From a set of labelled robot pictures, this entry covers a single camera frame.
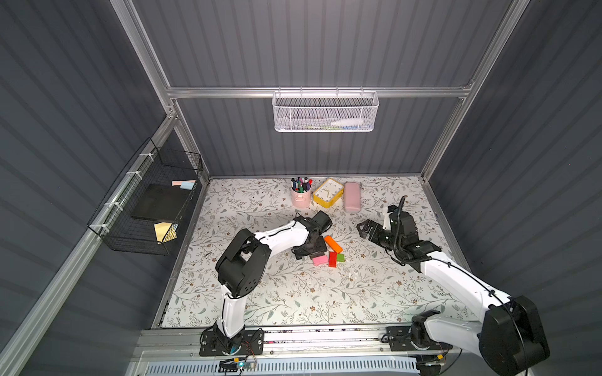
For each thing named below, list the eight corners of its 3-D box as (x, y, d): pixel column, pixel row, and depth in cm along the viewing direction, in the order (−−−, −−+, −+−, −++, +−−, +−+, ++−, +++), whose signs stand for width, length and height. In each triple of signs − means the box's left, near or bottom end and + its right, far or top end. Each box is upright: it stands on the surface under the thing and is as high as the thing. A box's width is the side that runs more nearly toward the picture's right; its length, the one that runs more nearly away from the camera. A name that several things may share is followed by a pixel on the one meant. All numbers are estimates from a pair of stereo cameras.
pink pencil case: (343, 212, 109) (344, 207, 106) (343, 186, 120) (344, 180, 117) (360, 213, 108) (362, 208, 105) (359, 187, 119) (360, 182, 116)
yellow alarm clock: (310, 198, 115) (310, 193, 112) (328, 181, 122) (329, 177, 119) (327, 209, 110) (327, 205, 107) (345, 192, 117) (346, 187, 115)
